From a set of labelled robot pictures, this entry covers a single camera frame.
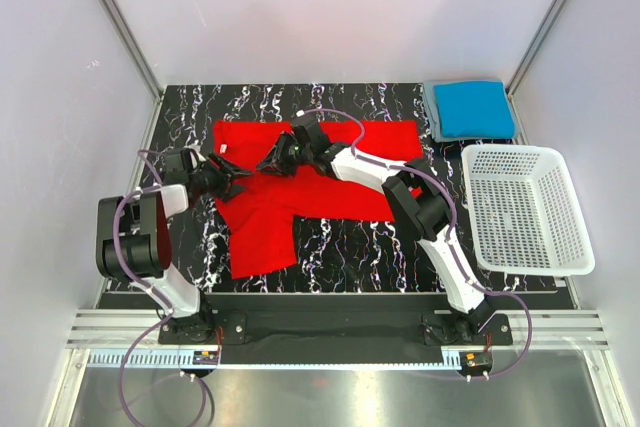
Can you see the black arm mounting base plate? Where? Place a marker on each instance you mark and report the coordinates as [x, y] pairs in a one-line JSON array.
[[303, 330]]

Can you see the folded blue t-shirt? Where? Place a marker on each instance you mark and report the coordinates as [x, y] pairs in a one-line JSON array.
[[475, 107]]

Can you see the red t-shirt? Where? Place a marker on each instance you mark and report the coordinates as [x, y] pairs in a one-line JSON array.
[[261, 218]]

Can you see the small connector box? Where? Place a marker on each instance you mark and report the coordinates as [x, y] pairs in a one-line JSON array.
[[476, 363], [207, 357]]

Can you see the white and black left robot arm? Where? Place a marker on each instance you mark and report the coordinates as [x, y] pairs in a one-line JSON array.
[[133, 243]]

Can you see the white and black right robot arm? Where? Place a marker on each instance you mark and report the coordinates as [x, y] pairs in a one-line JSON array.
[[421, 207]]

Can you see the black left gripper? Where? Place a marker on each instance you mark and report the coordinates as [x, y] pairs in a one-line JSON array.
[[226, 174]]

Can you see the left small connector box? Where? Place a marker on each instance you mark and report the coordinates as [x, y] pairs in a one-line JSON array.
[[207, 357]]

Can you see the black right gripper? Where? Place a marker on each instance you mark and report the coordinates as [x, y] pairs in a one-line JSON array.
[[275, 160]]

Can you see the white plastic laundry basket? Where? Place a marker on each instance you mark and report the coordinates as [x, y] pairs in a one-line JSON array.
[[524, 212]]

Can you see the right aluminium corner post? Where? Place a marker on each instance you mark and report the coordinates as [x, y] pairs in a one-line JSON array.
[[544, 29]]

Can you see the right small connector box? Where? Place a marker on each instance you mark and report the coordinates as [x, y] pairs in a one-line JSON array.
[[476, 363]]

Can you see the folded grey t-shirt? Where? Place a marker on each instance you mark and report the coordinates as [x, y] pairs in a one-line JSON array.
[[432, 114]]

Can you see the aluminium corner post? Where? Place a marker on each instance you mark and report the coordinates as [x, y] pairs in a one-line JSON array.
[[132, 47], [544, 29]]

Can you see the left aluminium corner post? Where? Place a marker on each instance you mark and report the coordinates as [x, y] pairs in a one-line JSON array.
[[132, 47]]

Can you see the aluminium frame rail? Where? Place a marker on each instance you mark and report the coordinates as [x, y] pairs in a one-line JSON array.
[[111, 337]]

